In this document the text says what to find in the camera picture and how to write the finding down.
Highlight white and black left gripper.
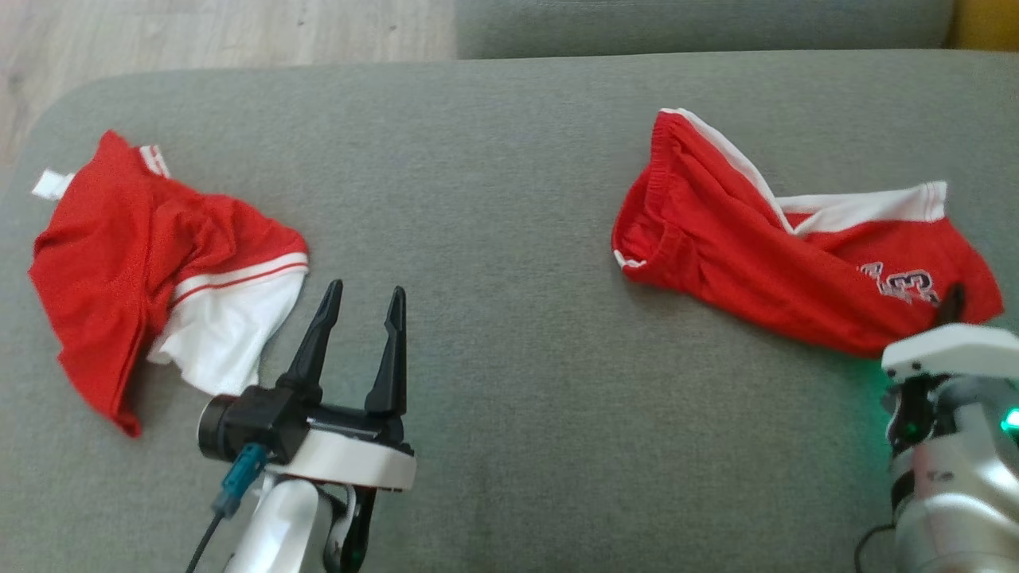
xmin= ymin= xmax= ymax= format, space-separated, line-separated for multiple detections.
xmin=273 ymin=279 xmax=417 ymax=493

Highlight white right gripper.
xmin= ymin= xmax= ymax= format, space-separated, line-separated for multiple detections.
xmin=881 ymin=282 xmax=1019 ymax=382

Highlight red shorts with number 23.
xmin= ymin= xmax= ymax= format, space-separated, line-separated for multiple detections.
xmin=611 ymin=107 xmax=1005 ymax=359

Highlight red and white jersey shirt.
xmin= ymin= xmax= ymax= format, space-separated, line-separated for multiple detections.
xmin=28 ymin=130 xmax=310 ymax=439

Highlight large grey sofa chaise cushion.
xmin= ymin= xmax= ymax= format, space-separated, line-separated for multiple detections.
xmin=0 ymin=49 xmax=1019 ymax=573

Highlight yellow sofa backrest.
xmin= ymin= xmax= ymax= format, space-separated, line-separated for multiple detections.
xmin=946 ymin=0 xmax=1019 ymax=53

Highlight grey sofa seat cushion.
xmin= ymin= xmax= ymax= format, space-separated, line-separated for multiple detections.
xmin=455 ymin=0 xmax=958 ymax=61

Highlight blue left camera cable connector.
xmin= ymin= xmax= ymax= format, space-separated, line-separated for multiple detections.
xmin=210 ymin=443 xmax=271 ymax=520

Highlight thin black left camera cable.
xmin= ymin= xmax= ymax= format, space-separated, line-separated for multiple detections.
xmin=184 ymin=509 xmax=228 ymax=573

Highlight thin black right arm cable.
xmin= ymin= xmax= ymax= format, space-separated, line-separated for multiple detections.
xmin=855 ymin=521 xmax=899 ymax=573

